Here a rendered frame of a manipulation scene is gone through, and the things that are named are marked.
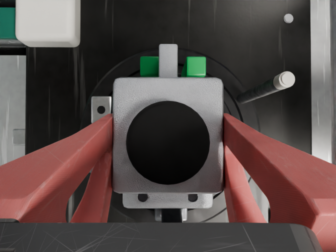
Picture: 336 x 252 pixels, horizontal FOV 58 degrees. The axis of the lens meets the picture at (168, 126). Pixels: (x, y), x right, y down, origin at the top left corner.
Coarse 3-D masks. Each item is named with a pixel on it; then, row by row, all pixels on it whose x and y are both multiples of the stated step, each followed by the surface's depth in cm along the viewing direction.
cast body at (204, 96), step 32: (160, 64) 16; (128, 96) 12; (160, 96) 12; (192, 96) 12; (128, 128) 11; (160, 128) 11; (192, 128) 11; (128, 160) 12; (160, 160) 11; (192, 160) 11; (128, 192) 12; (160, 192) 12; (192, 192) 12
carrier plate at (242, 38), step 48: (96, 0) 25; (144, 0) 25; (192, 0) 25; (240, 0) 26; (288, 0) 26; (48, 48) 25; (96, 48) 25; (144, 48) 25; (192, 48) 25; (240, 48) 25; (288, 48) 26; (48, 96) 25; (288, 96) 25; (48, 144) 25; (288, 144) 25
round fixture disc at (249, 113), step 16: (128, 64) 23; (208, 64) 23; (112, 80) 23; (224, 80) 23; (112, 96) 23; (224, 96) 24; (224, 112) 23; (240, 112) 23; (256, 112) 24; (80, 128) 23; (256, 128) 23; (112, 192) 23; (128, 208) 23; (144, 208) 23; (192, 208) 23; (208, 208) 23; (224, 208) 23
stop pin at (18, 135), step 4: (12, 132) 25; (16, 132) 25; (20, 132) 25; (24, 132) 25; (12, 136) 25; (16, 136) 25; (20, 136) 25; (24, 136) 25; (12, 140) 25; (16, 140) 25; (20, 140) 25; (24, 140) 25; (16, 144) 25; (20, 144) 25; (24, 144) 25
